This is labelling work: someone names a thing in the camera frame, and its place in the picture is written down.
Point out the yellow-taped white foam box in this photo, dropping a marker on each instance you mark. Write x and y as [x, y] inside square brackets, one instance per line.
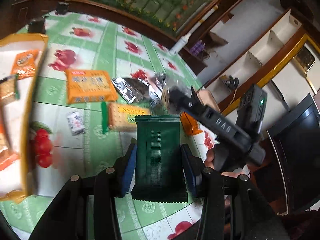
[17, 179]

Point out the large orange biscuit pack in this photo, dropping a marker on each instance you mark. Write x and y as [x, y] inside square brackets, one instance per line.
[89, 86]

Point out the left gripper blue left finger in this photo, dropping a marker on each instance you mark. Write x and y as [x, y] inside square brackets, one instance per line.
[128, 165]

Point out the dark green snack packet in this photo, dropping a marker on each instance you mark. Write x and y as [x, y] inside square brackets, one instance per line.
[159, 173]

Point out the right hand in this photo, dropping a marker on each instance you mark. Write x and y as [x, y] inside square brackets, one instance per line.
[209, 163]

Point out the cracker pack green edge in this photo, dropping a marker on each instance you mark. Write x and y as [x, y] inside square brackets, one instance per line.
[9, 89]

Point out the white spray bottle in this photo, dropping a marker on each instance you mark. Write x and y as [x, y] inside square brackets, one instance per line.
[177, 47]

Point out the large black round motor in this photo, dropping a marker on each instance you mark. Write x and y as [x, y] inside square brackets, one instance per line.
[37, 25]

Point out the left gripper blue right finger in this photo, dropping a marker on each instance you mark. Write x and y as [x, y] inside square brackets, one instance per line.
[193, 167]

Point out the purple battery pack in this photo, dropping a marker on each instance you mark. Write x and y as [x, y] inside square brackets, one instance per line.
[198, 47]

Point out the white milk candy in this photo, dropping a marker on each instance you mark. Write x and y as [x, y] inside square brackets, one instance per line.
[75, 123]

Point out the green fruit pattern tablecloth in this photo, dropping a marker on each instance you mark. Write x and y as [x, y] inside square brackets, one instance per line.
[87, 137]

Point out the small black motor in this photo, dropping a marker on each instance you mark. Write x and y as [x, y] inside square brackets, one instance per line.
[61, 8]

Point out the yellow label cracker pack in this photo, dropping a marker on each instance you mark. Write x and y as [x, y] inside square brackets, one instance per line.
[121, 117]

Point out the small orange snack packet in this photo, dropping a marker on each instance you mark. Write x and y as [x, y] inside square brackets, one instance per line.
[24, 64]

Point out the silver foil snack bag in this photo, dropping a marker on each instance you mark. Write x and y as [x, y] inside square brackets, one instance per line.
[136, 90]

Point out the orange red-logo snack pack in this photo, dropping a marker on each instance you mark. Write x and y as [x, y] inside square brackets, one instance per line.
[189, 124]

